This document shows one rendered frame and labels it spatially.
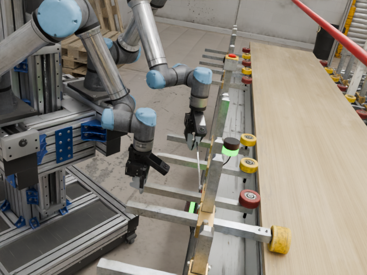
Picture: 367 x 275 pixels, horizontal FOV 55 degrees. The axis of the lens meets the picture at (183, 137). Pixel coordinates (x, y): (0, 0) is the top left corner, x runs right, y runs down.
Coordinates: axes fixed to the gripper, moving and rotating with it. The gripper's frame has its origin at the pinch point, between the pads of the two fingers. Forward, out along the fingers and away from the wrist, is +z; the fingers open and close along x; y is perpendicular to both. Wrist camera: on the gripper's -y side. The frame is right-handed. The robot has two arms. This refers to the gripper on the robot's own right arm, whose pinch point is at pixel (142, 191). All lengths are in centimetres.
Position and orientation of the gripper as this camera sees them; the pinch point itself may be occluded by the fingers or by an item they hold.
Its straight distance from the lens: 143.4
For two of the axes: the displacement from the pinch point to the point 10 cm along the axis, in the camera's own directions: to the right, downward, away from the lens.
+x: -1.5, 4.5, -8.8
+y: -9.8, -2.0, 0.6
